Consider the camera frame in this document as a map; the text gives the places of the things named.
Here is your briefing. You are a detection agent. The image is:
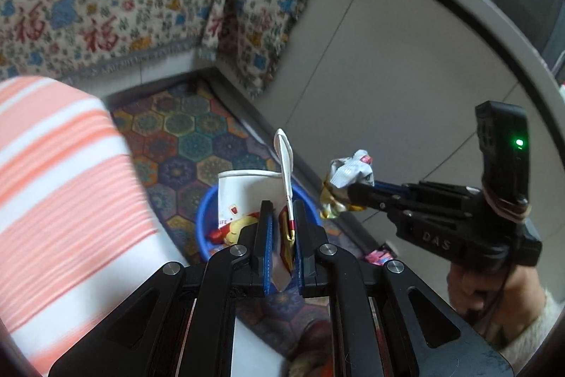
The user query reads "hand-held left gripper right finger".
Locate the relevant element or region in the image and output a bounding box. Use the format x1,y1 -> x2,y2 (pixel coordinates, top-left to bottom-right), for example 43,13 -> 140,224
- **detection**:
293,199 -> 515,377

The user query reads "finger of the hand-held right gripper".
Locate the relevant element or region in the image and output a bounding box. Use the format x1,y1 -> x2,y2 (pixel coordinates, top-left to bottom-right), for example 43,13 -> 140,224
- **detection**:
374,180 -> 424,196
346,183 -> 413,213

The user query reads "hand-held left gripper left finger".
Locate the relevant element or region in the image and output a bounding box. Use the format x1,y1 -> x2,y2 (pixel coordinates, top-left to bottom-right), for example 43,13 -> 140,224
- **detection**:
48,200 -> 276,377

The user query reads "silver wrapper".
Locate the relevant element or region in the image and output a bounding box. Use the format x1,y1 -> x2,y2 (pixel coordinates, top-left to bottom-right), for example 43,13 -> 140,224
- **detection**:
320,149 -> 376,219

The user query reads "white paper cup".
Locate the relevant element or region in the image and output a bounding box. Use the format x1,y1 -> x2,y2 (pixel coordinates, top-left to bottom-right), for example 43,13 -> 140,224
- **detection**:
216,169 -> 285,247

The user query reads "blue plastic basket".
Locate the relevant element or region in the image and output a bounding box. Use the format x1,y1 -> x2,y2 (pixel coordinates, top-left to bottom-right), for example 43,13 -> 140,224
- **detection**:
196,182 -> 323,263

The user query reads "person's right forearm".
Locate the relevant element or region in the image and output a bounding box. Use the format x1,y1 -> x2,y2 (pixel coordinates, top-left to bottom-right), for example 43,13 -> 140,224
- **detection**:
479,286 -> 561,355

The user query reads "person's right hand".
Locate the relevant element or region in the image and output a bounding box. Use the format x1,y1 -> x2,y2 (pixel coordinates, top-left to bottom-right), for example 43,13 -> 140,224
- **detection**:
446,258 -> 546,325

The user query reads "pink wrapper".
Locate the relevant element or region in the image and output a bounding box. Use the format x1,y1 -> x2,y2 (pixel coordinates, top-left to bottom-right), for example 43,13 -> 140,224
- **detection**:
364,247 -> 396,267

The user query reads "colourful hexagon floor mat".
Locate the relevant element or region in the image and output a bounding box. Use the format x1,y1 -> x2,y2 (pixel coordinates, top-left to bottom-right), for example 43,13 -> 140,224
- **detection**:
108,79 -> 398,377

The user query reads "round table, striped cloth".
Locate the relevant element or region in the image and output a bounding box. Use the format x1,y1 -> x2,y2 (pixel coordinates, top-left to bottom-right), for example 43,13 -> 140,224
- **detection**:
0,77 -> 283,377

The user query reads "small printed cloth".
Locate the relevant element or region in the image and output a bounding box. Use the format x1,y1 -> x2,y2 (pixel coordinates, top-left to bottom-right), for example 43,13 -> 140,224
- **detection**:
201,0 -> 340,99

